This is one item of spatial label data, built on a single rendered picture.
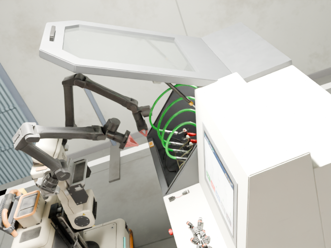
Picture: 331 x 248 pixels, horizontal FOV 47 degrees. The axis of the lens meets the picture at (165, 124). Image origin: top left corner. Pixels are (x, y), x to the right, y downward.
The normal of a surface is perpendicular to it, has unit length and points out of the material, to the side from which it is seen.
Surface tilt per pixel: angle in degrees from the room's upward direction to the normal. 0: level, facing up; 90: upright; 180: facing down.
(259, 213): 90
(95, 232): 0
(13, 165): 90
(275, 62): 0
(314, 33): 90
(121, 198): 0
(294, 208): 90
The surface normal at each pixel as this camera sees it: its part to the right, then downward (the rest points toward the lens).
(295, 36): 0.09, 0.53
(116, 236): -0.32, -0.79
